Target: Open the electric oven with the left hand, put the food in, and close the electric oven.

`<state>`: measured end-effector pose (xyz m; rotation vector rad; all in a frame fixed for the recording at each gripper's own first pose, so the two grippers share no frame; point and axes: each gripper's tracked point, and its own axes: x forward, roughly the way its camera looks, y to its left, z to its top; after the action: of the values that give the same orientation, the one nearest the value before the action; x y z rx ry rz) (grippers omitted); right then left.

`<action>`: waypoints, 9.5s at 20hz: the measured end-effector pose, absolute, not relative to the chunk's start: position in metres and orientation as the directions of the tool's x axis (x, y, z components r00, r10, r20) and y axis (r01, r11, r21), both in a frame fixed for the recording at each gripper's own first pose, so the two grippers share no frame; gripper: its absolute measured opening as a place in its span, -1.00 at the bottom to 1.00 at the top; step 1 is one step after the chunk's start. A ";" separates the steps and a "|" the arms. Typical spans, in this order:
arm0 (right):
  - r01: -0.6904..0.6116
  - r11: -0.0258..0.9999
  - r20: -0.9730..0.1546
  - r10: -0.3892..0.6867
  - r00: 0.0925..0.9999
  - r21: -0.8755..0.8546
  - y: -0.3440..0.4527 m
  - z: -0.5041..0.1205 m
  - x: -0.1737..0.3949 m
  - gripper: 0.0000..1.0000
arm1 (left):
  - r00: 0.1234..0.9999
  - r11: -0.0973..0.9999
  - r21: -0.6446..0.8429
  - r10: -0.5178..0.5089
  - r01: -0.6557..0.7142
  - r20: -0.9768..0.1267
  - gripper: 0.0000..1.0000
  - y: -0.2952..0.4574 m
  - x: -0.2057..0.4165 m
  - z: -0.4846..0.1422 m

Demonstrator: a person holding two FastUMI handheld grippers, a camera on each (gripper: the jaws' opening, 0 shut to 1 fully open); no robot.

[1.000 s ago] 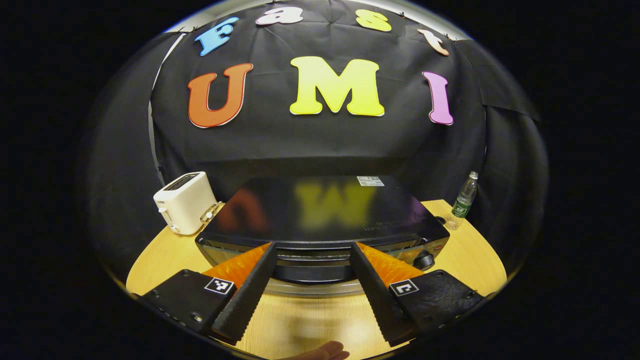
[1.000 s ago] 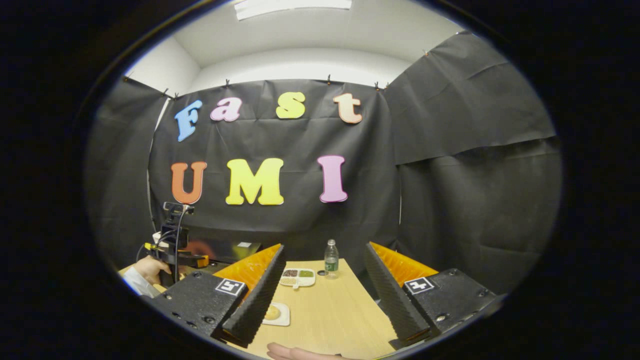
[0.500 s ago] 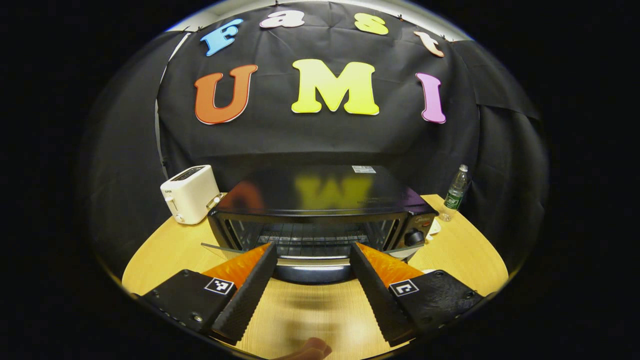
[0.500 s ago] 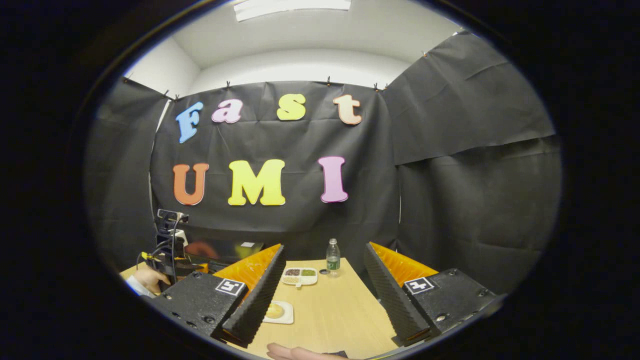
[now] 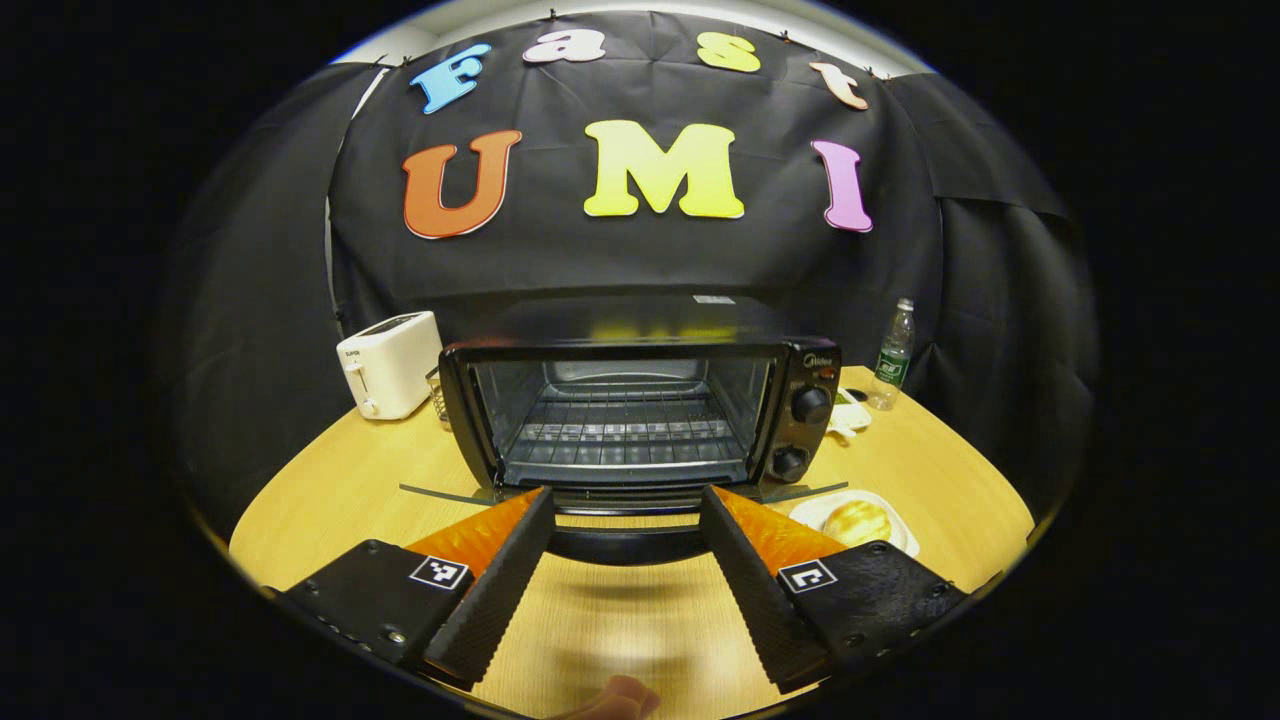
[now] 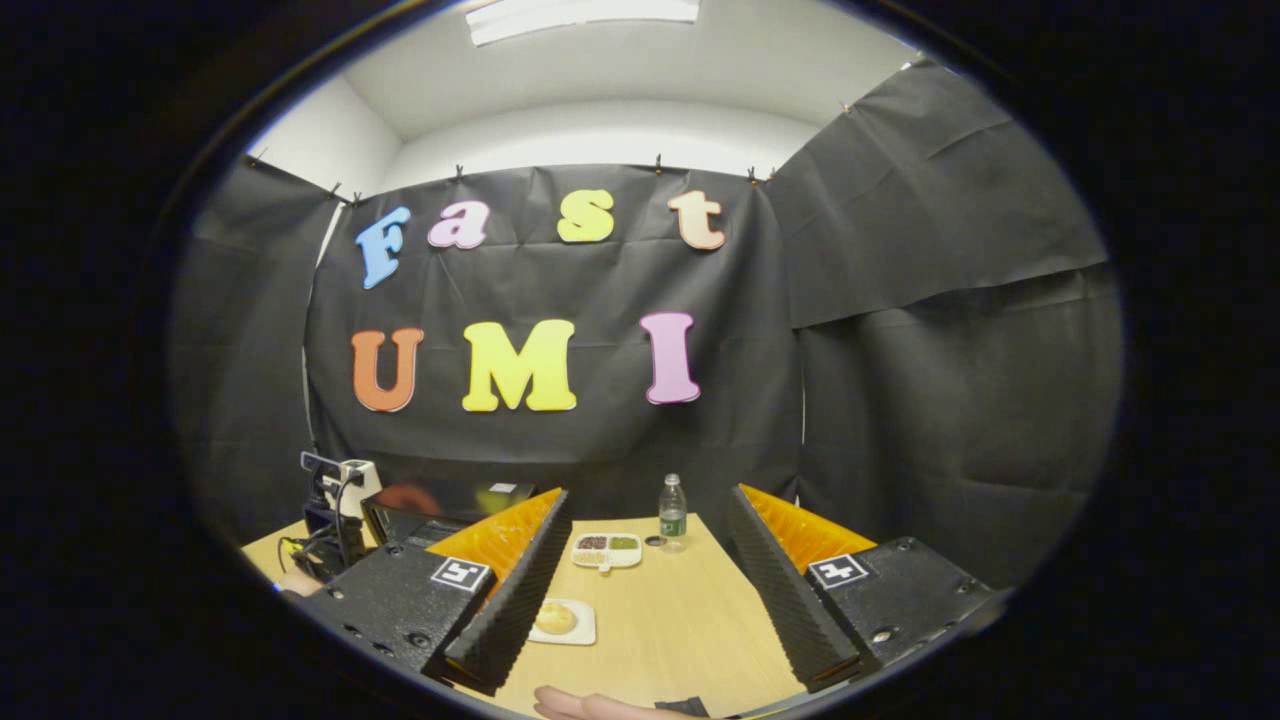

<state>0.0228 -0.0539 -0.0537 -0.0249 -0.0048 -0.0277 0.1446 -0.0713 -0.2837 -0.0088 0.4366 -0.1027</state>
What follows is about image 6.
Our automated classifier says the white divided dish with grains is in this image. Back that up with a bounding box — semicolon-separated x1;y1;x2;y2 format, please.
571;533;643;574

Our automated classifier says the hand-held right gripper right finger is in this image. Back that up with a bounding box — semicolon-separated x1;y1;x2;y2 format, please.
727;484;1006;693

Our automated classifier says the clear plastic water bottle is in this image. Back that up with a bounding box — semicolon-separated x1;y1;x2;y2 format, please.
659;474;689;553

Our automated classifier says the large ceiling light panel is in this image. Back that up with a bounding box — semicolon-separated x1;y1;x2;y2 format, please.
465;0;701;47

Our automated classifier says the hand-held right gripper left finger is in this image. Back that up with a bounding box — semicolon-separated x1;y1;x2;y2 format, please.
297;487;574;698

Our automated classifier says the white rectangular plate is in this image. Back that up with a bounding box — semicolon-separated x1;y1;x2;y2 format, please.
527;598;598;647

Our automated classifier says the black electric oven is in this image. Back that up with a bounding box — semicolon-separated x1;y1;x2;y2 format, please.
360;478;546;554

